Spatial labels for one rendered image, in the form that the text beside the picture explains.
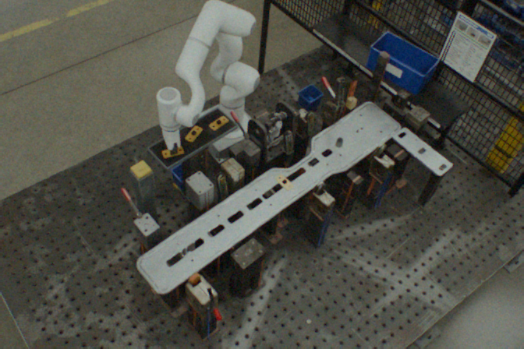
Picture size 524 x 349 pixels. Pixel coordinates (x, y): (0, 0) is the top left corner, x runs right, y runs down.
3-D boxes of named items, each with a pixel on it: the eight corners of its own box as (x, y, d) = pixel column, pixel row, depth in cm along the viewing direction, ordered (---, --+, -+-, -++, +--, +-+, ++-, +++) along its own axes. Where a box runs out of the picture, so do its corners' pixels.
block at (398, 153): (384, 198, 282) (399, 163, 260) (367, 183, 287) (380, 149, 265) (397, 188, 287) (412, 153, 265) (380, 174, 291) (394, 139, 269)
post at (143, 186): (148, 237, 260) (138, 182, 225) (139, 226, 263) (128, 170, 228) (161, 228, 263) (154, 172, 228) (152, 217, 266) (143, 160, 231)
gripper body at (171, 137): (157, 114, 219) (159, 133, 228) (164, 134, 214) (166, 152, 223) (176, 110, 221) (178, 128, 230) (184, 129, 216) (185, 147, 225)
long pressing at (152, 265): (164, 304, 211) (164, 302, 210) (130, 261, 221) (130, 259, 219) (404, 128, 273) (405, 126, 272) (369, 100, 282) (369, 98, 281)
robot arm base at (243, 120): (204, 122, 290) (204, 98, 275) (232, 104, 299) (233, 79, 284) (229, 145, 283) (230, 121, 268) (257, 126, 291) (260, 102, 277)
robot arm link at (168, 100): (187, 116, 217) (167, 107, 219) (186, 92, 207) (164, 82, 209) (175, 131, 212) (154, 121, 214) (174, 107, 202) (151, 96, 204)
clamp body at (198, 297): (203, 347, 231) (203, 312, 203) (182, 320, 237) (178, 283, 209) (224, 331, 236) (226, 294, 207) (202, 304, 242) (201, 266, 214)
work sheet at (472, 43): (473, 85, 272) (499, 35, 247) (436, 58, 281) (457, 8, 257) (476, 83, 273) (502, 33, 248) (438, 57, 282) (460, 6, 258)
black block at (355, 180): (345, 224, 272) (358, 189, 249) (329, 209, 276) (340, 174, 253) (357, 215, 275) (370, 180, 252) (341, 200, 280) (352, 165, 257)
